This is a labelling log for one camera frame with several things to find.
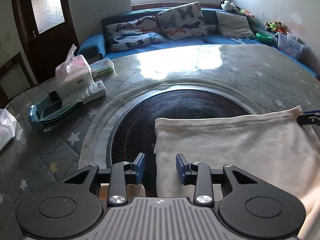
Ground cream sweatshirt garment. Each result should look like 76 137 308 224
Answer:
152 104 320 240

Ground round black induction cooktop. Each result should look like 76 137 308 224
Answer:
106 89 247 198

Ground clear plastic storage box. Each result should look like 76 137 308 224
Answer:
277 33 306 60

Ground white remote control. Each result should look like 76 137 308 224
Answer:
62 80 106 107

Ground green bowl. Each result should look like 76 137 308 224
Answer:
255 33 273 44

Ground teal black smartwatch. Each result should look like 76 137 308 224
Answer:
28 90 84 131

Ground small colourful plush toys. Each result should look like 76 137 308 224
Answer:
265 21 285 34

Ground green flat packet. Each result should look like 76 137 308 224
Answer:
90 57 114 79

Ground pink white tissue box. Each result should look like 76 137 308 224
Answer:
54 44 94 99

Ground grey plain pillow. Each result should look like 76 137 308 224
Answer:
216 11 255 38

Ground soft pack pink tissues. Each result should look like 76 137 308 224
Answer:
0 109 17 151

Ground black white plush toy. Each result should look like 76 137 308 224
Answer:
220 0 241 13

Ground blue sofa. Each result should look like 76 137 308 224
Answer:
77 8 319 80

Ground dark wooden side cabinet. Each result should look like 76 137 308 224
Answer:
0 52 35 108

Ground flat butterfly pillow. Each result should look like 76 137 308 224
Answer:
105 16 166 52

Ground upright butterfly pillow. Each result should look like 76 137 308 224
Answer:
156 2 208 40

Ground dark wooden door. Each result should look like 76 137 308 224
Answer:
11 0 79 83

